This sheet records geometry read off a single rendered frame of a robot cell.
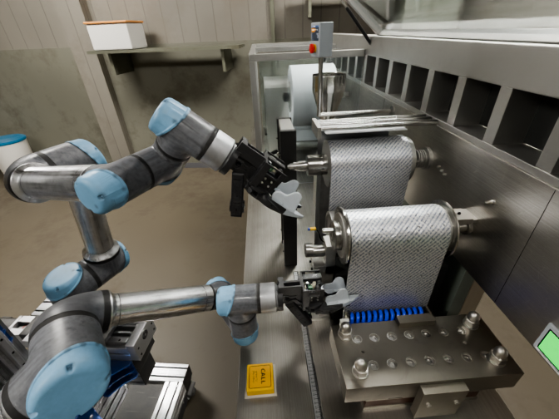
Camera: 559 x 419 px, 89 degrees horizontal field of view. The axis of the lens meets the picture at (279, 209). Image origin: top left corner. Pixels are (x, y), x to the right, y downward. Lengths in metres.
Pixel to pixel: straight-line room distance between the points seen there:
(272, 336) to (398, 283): 0.41
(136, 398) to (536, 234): 1.69
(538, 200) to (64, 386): 0.89
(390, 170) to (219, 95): 3.33
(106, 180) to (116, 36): 3.35
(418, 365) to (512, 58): 0.69
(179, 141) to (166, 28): 3.60
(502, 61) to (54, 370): 1.01
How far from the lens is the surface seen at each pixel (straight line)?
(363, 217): 0.71
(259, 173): 0.58
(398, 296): 0.86
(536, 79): 0.75
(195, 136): 0.57
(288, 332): 0.97
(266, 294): 0.74
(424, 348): 0.85
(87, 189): 0.57
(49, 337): 0.69
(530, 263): 0.76
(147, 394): 1.79
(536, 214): 0.73
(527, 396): 2.24
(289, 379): 0.89
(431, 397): 0.82
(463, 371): 0.85
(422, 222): 0.75
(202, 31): 4.01
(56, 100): 5.11
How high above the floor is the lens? 1.70
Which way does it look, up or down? 32 degrees down
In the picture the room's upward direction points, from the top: 3 degrees counter-clockwise
